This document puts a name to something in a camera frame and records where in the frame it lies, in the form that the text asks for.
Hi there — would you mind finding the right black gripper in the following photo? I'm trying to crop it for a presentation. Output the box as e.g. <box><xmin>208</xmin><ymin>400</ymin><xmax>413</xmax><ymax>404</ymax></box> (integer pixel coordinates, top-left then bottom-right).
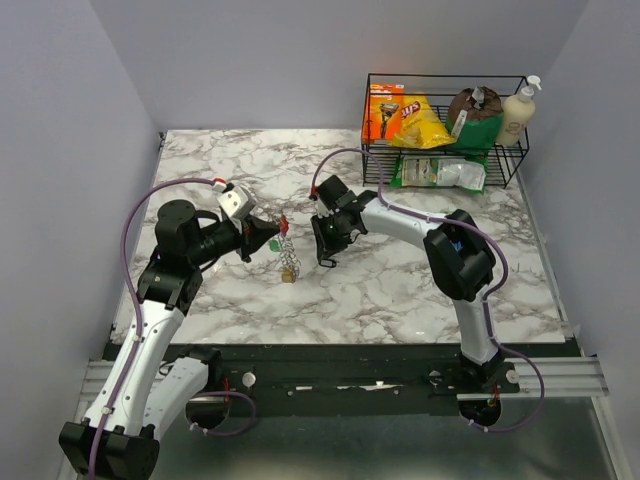
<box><xmin>309</xmin><ymin>211</ymin><xmax>351</xmax><ymax>261</ymax></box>

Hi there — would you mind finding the red key tag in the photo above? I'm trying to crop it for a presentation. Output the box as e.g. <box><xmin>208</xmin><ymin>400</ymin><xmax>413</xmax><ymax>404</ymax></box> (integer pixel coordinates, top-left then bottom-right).
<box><xmin>279</xmin><ymin>215</ymin><xmax>289</xmax><ymax>235</ymax></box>

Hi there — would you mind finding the round metal keyring disc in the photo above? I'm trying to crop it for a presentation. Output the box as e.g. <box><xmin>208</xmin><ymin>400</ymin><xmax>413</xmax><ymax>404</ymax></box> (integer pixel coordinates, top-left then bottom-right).
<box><xmin>277</xmin><ymin>232</ymin><xmax>300</xmax><ymax>283</ymax></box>

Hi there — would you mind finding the yellow key tag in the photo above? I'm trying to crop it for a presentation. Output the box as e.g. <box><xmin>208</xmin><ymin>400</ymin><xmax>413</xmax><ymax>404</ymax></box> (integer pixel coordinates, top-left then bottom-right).
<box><xmin>281</xmin><ymin>270</ymin><xmax>295</xmax><ymax>283</ymax></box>

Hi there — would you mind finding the black key tag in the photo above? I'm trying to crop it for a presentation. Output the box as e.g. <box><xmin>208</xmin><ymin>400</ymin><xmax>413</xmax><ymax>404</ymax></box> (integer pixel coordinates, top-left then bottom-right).
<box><xmin>318</xmin><ymin>258</ymin><xmax>337</xmax><ymax>268</ymax></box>

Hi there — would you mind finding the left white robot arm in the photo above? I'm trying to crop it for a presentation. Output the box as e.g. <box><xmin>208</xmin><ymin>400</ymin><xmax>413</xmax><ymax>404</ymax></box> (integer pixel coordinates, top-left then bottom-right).
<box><xmin>59</xmin><ymin>192</ymin><xmax>280</xmax><ymax>479</ymax></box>

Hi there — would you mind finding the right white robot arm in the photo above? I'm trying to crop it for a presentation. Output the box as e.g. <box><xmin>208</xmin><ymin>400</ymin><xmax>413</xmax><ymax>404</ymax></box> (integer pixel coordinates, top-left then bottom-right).
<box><xmin>310</xmin><ymin>175</ymin><xmax>504</xmax><ymax>392</ymax></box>

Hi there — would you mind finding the orange razor package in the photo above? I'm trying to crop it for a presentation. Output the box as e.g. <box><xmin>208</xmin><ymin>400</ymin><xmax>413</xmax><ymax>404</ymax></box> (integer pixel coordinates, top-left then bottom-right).
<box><xmin>366</xmin><ymin>83</ymin><xmax>404</xmax><ymax>143</ymax></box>

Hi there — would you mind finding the yellow chips bag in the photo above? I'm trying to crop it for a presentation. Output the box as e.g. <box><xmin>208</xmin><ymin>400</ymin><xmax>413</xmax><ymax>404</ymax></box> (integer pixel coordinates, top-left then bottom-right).
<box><xmin>390</xmin><ymin>95</ymin><xmax>455</xmax><ymax>149</ymax></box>

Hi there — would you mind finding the green white snack bag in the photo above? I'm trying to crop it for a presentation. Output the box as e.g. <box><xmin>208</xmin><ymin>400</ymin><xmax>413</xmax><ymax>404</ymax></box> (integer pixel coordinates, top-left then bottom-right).
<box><xmin>390</xmin><ymin>156</ymin><xmax>487</xmax><ymax>193</ymax></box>

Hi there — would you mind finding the brown and green bag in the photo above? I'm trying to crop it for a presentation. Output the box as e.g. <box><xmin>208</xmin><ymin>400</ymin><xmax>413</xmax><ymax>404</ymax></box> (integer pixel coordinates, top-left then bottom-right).
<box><xmin>445</xmin><ymin>86</ymin><xmax>504</xmax><ymax>155</ymax></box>

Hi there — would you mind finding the cream pump lotion bottle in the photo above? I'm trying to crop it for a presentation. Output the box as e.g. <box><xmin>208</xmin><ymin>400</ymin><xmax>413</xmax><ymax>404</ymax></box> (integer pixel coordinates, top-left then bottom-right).
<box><xmin>495</xmin><ymin>75</ymin><xmax>542</xmax><ymax>147</ymax></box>

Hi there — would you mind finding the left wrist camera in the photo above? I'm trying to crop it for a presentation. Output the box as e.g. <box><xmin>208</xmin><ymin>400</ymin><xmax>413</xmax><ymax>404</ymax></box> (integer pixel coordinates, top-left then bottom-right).
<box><xmin>217</xmin><ymin>186</ymin><xmax>256</xmax><ymax>220</ymax></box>

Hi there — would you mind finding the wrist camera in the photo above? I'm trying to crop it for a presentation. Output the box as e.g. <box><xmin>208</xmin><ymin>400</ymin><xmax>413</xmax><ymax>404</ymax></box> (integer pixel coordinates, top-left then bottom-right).
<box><xmin>217</xmin><ymin>186</ymin><xmax>256</xmax><ymax>220</ymax></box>
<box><xmin>315</xmin><ymin>197</ymin><xmax>340</xmax><ymax>218</ymax></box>

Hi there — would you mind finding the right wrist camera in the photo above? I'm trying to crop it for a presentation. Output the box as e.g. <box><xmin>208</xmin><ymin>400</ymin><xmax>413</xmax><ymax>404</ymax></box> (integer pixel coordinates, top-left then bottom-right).
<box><xmin>315</xmin><ymin>197</ymin><xmax>340</xmax><ymax>218</ymax></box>

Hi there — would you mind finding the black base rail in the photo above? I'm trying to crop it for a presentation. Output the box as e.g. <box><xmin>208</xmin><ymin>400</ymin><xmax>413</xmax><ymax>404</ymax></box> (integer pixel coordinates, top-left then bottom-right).
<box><xmin>184</xmin><ymin>344</ymin><xmax>520</xmax><ymax>426</ymax></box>

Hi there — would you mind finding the black wire basket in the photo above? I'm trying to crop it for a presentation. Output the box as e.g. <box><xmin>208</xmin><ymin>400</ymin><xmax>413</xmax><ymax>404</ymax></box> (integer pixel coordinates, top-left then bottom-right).
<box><xmin>361</xmin><ymin>73</ymin><xmax>530</xmax><ymax>188</ymax></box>

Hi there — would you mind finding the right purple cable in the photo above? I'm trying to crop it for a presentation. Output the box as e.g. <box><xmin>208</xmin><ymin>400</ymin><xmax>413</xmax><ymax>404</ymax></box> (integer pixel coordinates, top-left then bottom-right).
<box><xmin>308</xmin><ymin>147</ymin><xmax>546</xmax><ymax>434</ymax></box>

